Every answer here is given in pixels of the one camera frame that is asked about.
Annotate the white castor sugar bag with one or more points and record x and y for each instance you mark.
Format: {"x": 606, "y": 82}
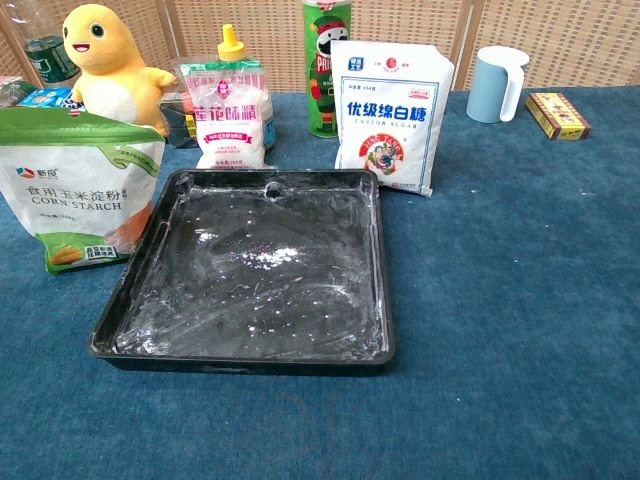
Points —
{"x": 385, "y": 125}

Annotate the green white powder bag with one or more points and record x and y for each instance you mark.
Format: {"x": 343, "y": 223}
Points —
{"x": 75, "y": 200}

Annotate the black snack package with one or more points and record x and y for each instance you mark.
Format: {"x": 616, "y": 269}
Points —
{"x": 175, "y": 125}

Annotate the honey bottle yellow cap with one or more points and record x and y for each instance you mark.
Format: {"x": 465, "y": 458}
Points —
{"x": 231, "y": 50}

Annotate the clear water bottle green label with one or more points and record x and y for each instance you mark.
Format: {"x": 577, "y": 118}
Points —
{"x": 47, "y": 60}

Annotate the yellow plush dinosaur toy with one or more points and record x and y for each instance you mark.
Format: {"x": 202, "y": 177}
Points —
{"x": 110, "y": 75}

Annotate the yellow red small box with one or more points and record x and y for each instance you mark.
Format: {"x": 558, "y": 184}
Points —
{"x": 557, "y": 116}

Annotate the blue carpet table cover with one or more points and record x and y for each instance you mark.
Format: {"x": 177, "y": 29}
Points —
{"x": 500, "y": 300}

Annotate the white measuring cup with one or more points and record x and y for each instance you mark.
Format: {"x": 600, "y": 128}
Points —
{"x": 487, "y": 85}

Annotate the green Pringles can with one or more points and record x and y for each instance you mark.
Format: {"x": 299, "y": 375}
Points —
{"x": 320, "y": 75}

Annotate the black baking tray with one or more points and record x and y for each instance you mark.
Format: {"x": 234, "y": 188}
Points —
{"x": 250, "y": 270}

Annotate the wicker folding screen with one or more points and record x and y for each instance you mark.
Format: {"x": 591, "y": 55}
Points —
{"x": 550, "y": 30}

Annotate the blue cookie box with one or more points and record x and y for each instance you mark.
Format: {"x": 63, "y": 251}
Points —
{"x": 45, "y": 97}

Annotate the white pink MSG bag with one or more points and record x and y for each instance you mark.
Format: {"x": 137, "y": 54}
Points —
{"x": 230, "y": 130}

